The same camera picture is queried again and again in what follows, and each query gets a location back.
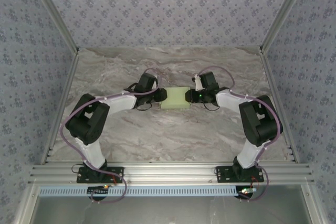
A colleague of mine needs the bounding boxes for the small electronics board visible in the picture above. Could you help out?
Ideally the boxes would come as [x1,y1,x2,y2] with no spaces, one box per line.
[87,185,110,195]
[237,187,258,199]

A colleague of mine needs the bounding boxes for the light green paper box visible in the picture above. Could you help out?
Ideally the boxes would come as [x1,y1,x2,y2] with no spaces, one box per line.
[160,87,191,110]

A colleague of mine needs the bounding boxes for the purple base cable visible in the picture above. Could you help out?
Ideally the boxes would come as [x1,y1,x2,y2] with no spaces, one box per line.
[239,168,269,202]
[78,173,128,205]

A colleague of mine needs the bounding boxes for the grey metal panel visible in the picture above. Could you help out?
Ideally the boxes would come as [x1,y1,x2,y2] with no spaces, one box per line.
[33,195,313,224]

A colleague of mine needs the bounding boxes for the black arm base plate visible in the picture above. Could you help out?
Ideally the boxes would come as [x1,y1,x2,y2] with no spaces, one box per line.
[215,165,265,184]
[76,166,124,184]

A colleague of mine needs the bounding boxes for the aluminium frame post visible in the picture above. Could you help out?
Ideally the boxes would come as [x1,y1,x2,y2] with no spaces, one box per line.
[25,0,80,55]
[259,0,313,55]

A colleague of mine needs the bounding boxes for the light blue slotted cable duct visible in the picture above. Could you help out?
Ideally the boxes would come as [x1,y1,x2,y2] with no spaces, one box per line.
[38,186,259,197]

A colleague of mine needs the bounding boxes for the aluminium mounting rail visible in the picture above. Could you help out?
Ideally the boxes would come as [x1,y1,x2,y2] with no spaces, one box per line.
[28,163,314,184]

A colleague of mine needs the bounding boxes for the aluminium table side rail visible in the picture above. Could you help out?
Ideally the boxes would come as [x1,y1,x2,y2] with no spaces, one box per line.
[259,49,300,164]
[40,50,80,166]

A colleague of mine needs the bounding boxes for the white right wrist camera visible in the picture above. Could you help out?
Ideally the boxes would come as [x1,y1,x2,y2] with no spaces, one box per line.
[191,75,204,91]

